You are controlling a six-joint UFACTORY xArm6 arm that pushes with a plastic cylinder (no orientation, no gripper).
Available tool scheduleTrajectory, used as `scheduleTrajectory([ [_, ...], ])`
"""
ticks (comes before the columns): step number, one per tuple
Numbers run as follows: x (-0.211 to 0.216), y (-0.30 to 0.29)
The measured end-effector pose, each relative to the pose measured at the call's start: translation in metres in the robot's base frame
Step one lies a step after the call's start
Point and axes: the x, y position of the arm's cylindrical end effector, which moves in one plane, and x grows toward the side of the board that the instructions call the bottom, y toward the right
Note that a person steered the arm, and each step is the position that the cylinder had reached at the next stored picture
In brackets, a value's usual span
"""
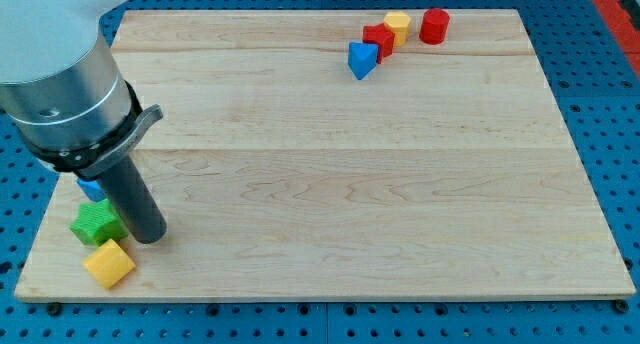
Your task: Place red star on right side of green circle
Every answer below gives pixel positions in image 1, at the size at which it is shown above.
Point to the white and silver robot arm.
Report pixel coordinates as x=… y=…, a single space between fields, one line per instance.
x=62 y=88

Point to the red star block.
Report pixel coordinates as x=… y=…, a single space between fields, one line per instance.
x=383 y=37

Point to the green star block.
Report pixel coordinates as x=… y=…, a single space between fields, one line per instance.
x=96 y=223

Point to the blue triangle block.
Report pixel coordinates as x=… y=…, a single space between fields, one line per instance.
x=362 y=58

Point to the wooden board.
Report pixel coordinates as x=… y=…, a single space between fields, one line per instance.
x=446 y=174

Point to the yellow hexagon block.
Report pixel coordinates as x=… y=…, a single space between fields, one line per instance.
x=398 y=23

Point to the red cylinder block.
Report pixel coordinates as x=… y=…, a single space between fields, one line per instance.
x=434 y=26

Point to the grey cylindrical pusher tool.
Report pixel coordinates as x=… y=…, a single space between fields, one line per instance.
x=132 y=200

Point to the yellow square block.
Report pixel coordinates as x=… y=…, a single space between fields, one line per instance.
x=108 y=264

